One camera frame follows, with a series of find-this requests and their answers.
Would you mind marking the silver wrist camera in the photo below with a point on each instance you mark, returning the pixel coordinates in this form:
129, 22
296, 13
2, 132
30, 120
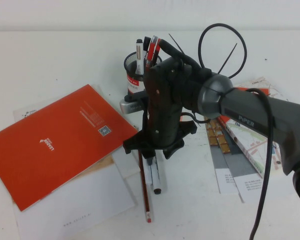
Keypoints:
130, 107

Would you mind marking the white paper sheet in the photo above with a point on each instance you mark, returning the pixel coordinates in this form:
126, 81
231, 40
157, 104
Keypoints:
121, 162

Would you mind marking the red pen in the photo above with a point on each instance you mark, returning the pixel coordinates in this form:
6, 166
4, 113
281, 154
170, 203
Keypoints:
152, 55

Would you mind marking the white marker black cap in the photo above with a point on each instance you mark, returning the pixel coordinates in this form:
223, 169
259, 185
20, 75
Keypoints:
156, 180

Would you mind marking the marker with tan label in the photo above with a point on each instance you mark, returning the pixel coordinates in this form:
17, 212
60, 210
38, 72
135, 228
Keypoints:
139, 53

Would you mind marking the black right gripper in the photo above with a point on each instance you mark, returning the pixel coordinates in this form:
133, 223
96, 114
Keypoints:
162, 107

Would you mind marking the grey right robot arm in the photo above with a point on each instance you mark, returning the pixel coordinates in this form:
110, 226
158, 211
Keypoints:
240, 105

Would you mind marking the black mesh pen holder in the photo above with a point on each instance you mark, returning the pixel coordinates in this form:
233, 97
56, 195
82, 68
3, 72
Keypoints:
132, 67

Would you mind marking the orange booklet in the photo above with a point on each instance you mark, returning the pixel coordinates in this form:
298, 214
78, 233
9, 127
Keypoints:
52, 145

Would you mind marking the dark red pencil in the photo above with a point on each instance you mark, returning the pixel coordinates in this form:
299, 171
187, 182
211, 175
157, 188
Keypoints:
143, 185

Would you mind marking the map cover book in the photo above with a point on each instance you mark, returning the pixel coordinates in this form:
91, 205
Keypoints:
250, 147

